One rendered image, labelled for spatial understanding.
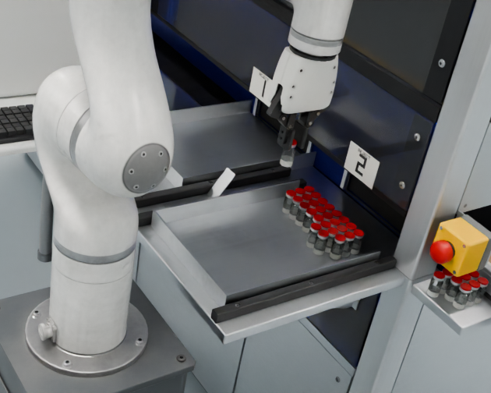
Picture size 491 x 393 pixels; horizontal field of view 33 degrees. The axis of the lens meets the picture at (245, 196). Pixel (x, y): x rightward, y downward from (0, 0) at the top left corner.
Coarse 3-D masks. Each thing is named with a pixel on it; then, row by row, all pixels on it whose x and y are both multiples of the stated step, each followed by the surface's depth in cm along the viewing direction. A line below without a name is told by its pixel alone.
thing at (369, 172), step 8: (352, 144) 158; (352, 152) 159; (360, 152) 157; (352, 160) 159; (360, 160) 157; (368, 160) 155; (376, 160) 154; (352, 168) 160; (360, 168) 158; (368, 168) 156; (376, 168) 154; (360, 176) 158; (368, 176) 156; (368, 184) 157
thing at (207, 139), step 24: (192, 120) 191; (216, 120) 193; (240, 120) 195; (192, 144) 181; (216, 144) 183; (240, 144) 185; (264, 144) 187; (192, 168) 173; (216, 168) 174; (240, 168) 170; (264, 168) 175
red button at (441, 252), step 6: (444, 240) 141; (432, 246) 141; (438, 246) 140; (444, 246) 139; (450, 246) 140; (432, 252) 141; (438, 252) 140; (444, 252) 139; (450, 252) 140; (432, 258) 142; (438, 258) 140; (444, 258) 139; (450, 258) 140
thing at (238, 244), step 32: (256, 192) 164; (160, 224) 150; (192, 224) 156; (224, 224) 158; (256, 224) 159; (288, 224) 161; (192, 256) 142; (224, 256) 149; (256, 256) 151; (288, 256) 152; (320, 256) 154; (352, 256) 156; (224, 288) 141; (256, 288) 138
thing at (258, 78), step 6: (258, 72) 180; (252, 78) 182; (258, 78) 180; (264, 78) 178; (252, 84) 183; (258, 84) 181; (270, 84) 177; (252, 90) 183; (258, 90) 181; (264, 90) 179; (258, 96) 181; (264, 96) 179; (264, 102) 180
